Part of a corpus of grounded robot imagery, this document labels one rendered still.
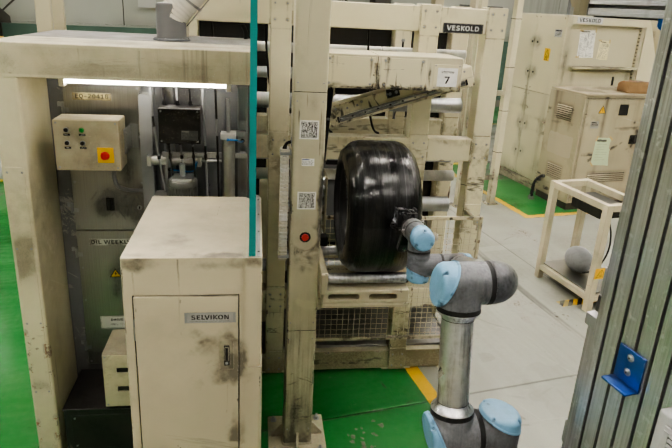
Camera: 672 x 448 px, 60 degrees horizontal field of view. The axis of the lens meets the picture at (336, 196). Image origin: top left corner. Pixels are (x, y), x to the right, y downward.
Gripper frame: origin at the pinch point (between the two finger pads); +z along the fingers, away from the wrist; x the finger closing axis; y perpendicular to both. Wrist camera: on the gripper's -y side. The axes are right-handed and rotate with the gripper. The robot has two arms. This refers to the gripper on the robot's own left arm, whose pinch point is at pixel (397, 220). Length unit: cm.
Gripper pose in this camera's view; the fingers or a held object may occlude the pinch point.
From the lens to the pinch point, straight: 218.9
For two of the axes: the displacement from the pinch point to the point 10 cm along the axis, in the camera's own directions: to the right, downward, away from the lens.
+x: -9.9, -0.1, -1.4
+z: -1.3, -2.0, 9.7
